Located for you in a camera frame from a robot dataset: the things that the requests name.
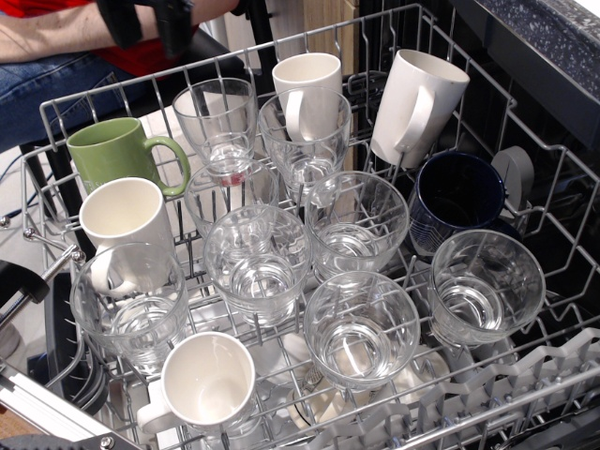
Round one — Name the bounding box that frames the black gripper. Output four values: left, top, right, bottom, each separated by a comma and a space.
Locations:
97, 0, 194, 58

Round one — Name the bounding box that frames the green ceramic mug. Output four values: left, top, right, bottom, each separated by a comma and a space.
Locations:
67, 117, 191, 196

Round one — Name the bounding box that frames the person forearm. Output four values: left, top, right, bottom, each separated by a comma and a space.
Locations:
1, 0, 239, 64

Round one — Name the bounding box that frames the white mug back centre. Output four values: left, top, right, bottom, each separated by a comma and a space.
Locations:
272, 52, 342, 142

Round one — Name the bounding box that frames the white mug left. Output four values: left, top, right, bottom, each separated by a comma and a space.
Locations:
79, 177, 174, 295

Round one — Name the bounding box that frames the tall white mug right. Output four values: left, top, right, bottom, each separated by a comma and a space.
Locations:
370, 49, 470, 169

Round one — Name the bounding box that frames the dark blue mug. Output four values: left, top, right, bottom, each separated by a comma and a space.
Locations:
407, 151, 522, 263

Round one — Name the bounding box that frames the white mug front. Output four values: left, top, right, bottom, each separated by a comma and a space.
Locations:
137, 332, 256, 435

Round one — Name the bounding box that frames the clear glass back left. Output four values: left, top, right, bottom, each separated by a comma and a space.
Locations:
172, 78, 258, 165

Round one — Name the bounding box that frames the clear glass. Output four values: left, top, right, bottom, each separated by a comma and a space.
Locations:
258, 86, 352, 203
427, 229, 546, 347
70, 243, 188, 375
203, 204, 312, 327
304, 271, 421, 392
172, 78, 258, 165
305, 171, 409, 281
184, 157, 279, 237

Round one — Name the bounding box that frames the clear glass middle left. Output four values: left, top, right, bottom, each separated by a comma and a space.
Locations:
184, 157, 279, 237

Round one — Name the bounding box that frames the clear glass back centre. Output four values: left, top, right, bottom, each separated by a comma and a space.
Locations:
258, 86, 352, 203

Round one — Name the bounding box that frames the clear glass front left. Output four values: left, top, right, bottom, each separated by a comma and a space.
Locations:
70, 243, 188, 375

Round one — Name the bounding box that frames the clear glass centre right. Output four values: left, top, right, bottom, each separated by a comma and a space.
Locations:
305, 171, 409, 281

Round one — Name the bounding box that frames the black clamp with metal screw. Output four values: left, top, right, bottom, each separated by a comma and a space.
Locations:
1, 245, 85, 330

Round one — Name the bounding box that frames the clear glass front centre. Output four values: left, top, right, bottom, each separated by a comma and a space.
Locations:
304, 271, 421, 392

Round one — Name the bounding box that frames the grey plastic rack clip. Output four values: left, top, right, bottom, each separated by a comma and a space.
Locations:
491, 146, 534, 209

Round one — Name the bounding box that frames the speckled dark countertop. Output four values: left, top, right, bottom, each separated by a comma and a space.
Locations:
479, 1, 599, 103

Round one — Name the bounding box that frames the grey plastic tine row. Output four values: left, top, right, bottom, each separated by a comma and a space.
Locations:
271, 328, 599, 449

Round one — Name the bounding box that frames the grey wire dishwasher rack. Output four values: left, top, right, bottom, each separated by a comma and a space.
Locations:
44, 1, 599, 449

